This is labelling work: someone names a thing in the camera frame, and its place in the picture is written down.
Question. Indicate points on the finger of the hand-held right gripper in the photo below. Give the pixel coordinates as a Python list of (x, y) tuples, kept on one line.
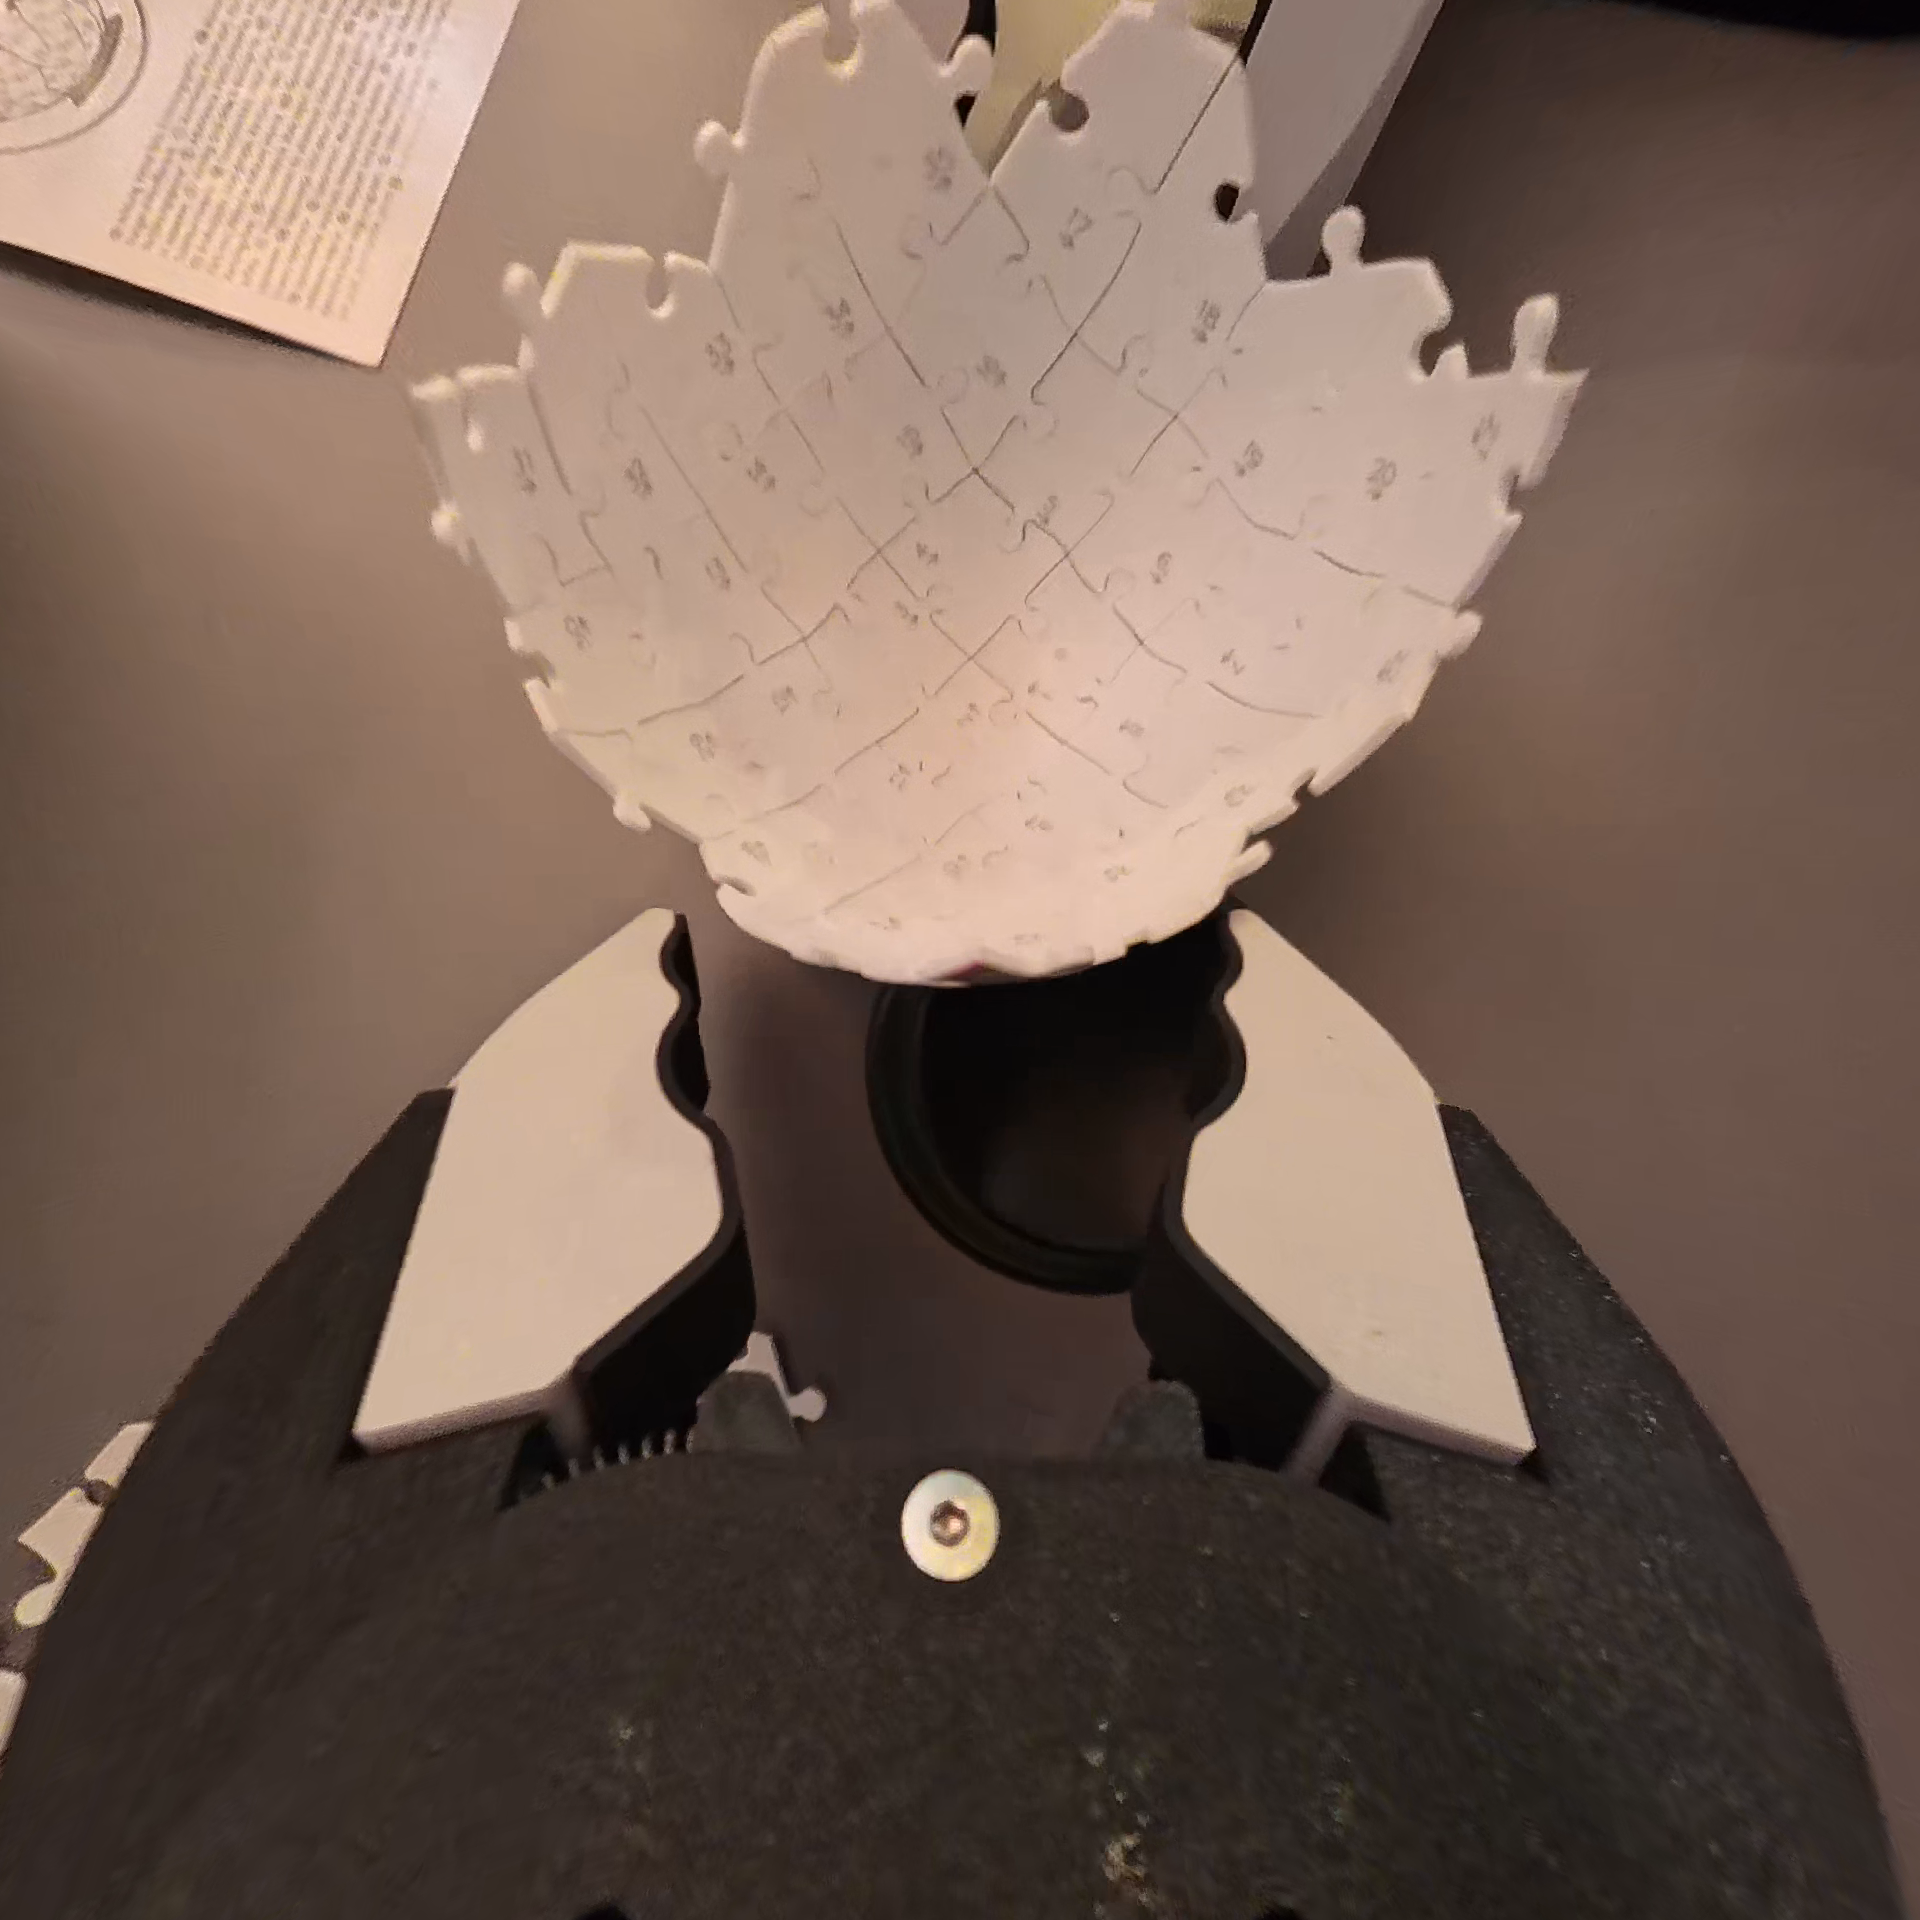
[(1335, 105)]

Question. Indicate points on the black round ball stand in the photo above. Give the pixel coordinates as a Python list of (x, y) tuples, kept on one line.
[(1035, 1141)]

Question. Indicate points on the partly built puzzle ball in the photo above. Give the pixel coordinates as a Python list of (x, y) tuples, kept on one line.
[(975, 523)]

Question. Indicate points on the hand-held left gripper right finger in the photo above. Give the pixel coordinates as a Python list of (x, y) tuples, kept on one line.
[(1335, 1229)]

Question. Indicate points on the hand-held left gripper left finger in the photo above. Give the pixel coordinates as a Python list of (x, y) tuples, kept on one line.
[(556, 1229)]

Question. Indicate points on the white instruction leaflet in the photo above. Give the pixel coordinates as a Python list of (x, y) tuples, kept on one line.
[(270, 148)]

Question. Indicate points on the puzzle pieces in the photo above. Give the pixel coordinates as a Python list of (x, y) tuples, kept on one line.
[(59, 1530)]

